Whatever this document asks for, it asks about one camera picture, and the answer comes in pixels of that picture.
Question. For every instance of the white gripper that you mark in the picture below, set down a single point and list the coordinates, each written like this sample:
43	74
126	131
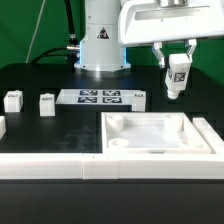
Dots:
143	22

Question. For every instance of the white square tabletop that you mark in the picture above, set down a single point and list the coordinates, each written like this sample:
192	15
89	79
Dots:
150	133

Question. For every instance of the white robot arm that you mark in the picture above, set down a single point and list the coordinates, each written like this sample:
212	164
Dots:
111	26

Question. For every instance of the white marker sheet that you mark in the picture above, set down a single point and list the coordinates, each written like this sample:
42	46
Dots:
97	97

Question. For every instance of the white U-shaped fence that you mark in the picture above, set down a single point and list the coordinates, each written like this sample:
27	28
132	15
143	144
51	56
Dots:
70	147

